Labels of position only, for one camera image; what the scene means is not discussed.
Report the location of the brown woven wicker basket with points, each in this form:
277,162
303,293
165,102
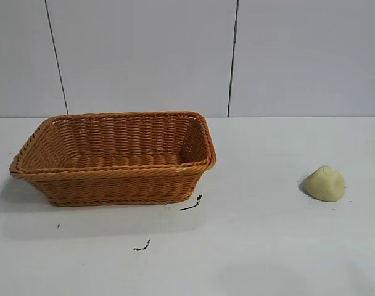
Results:
113,182

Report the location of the pale yellow egg yolk pastry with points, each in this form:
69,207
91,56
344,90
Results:
324,185

